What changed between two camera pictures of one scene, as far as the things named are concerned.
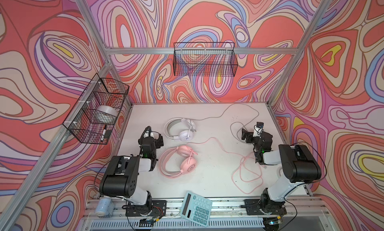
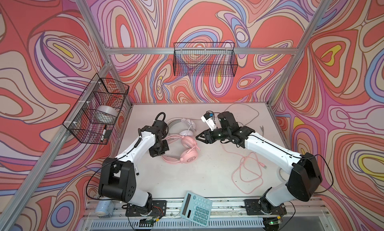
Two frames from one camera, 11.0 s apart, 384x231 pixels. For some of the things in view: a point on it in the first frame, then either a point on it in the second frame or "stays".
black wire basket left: [93, 116] stays
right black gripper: [249, 135] → [208, 134]
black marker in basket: [105, 127] stays
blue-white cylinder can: [105, 207] stays
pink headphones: [188, 165] → [189, 156]
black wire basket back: [205, 59] stays
